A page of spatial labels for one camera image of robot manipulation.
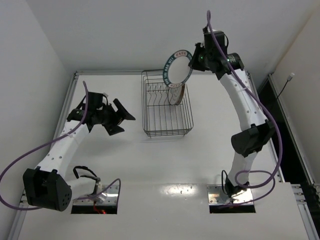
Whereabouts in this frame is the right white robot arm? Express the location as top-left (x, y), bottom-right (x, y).
top-left (188, 27), bottom-right (275, 197)

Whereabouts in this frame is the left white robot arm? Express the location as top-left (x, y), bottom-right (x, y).
top-left (22, 92), bottom-right (135, 212)

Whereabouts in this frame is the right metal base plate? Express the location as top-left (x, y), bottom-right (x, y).
top-left (207, 184), bottom-right (254, 206)

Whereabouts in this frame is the grey rimmed white plate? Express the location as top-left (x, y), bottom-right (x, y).
top-left (168, 86), bottom-right (182, 106)

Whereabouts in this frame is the black cable with white plug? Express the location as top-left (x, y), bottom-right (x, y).
top-left (274, 72), bottom-right (296, 101)

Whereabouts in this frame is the orange sunburst pattern plate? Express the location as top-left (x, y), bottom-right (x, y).
top-left (171, 84), bottom-right (186, 105)

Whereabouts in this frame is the black wire dish rack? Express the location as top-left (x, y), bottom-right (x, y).
top-left (141, 70), bottom-right (194, 138)

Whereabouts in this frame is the purple cable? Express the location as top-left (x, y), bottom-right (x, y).
top-left (206, 9), bottom-right (284, 209)
top-left (0, 80), bottom-right (122, 212)

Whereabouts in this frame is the blue rimmed plate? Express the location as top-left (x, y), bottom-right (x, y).
top-left (162, 49), bottom-right (193, 88)

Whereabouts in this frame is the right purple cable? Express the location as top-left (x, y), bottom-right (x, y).
top-left (206, 9), bottom-right (284, 209)

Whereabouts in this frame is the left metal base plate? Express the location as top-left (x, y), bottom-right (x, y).
top-left (72, 184), bottom-right (119, 206)

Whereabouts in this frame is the metal base plate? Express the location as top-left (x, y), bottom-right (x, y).
top-left (207, 184), bottom-right (254, 206)
top-left (72, 184), bottom-right (119, 206)

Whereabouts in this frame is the black left base cable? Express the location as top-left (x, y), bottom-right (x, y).
top-left (72, 165), bottom-right (101, 186)

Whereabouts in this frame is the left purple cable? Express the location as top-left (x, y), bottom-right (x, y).
top-left (0, 80), bottom-right (122, 212)

